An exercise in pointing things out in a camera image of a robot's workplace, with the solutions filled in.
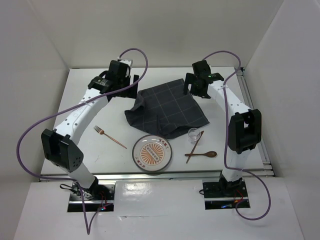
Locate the dark grey checked cloth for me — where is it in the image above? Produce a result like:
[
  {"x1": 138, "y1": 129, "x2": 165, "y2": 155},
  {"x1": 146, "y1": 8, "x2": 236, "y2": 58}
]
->
[{"x1": 124, "y1": 78, "x2": 210, "y2": 140}]

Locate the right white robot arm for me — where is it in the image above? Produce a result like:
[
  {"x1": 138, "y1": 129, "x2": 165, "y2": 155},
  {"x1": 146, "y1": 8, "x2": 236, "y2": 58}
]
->
[{"x1": 183, "y1": 60, "x2": 262, "y2": 197}]

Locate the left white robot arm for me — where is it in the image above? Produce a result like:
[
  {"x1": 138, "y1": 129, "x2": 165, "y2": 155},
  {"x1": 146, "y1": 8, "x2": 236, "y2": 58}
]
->
[{"x1": 41, "y1": 59, "x2": 139, "y2": 200}]

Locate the copper knife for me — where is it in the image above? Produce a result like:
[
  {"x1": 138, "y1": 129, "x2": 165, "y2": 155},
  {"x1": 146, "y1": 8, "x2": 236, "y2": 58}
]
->
[{"x1": 186, "y1": 130, "x2": 205, "y2": 164}]

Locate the small clear glass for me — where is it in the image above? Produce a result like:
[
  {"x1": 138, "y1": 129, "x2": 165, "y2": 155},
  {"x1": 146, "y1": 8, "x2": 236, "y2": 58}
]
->
[{"x1": 187, "y1": 128, "x2": 201, "y2": 144}]

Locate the copper fork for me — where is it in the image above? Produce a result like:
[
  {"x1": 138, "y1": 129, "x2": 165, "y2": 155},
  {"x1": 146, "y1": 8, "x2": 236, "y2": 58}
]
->
[{"x1": 93, "y1": 125, "x2": 127, "y2": 149}]

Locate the patterned ceramic plate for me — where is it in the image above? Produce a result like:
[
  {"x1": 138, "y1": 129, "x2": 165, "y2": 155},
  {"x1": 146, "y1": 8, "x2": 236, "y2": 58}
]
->
[{"x1": 132, "y1": 134, "x2": 173, "y2": 173}]

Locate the brown wooden spoon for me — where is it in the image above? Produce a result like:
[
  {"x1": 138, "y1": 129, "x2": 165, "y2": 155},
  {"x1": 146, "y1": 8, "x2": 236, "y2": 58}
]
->
[{"x1": 184, "y1": 151, "x2": 218, "y2": 158}]

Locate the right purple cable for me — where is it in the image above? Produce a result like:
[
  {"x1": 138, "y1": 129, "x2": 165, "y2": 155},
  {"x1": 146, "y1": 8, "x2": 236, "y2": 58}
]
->
[{"x1": 201, "y1": 50, "x2": 272, "y2": 221}]

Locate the purple cable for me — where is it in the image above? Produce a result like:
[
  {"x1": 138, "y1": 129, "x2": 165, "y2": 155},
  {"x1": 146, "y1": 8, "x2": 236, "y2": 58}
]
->
[
  {"x1": 16, "y1": 48, "x2": 149, "y2": 236},
  {"x1": 201, "y1": 50, "x2": 272, "y2": 221}
]

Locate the aluminium frame rail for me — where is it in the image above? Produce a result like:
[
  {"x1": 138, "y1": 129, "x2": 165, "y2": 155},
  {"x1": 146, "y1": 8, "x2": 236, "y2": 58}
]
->
[{"x1": 236, "y1": 67, "x2": 275, "y2": 177}]

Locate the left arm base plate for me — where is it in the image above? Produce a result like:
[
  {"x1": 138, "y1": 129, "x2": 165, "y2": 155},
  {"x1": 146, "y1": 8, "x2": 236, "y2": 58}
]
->
[{"x1": 59, "y1": 182, "x2": 116, "y2": 213}]

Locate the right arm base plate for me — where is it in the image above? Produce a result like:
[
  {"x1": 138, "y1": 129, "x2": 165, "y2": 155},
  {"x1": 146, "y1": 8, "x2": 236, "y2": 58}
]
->
[{"x1": 199, "y1": 181, "x2": 251, "y2": 210}]

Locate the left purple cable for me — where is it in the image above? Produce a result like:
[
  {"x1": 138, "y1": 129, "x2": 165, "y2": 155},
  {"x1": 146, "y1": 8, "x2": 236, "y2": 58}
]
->
[{"x1": 16, "y1": 48, "x2": 149, "y2": 236}]

